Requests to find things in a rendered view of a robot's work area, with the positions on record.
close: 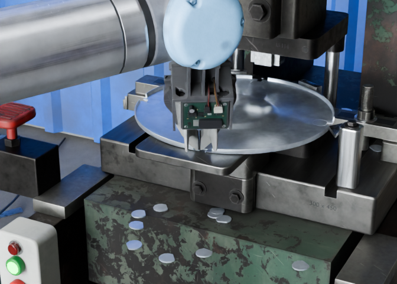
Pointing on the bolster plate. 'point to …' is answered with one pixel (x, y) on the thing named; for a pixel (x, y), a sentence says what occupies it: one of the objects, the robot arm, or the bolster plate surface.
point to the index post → (349, 154)
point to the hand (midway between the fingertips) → (198, 137)
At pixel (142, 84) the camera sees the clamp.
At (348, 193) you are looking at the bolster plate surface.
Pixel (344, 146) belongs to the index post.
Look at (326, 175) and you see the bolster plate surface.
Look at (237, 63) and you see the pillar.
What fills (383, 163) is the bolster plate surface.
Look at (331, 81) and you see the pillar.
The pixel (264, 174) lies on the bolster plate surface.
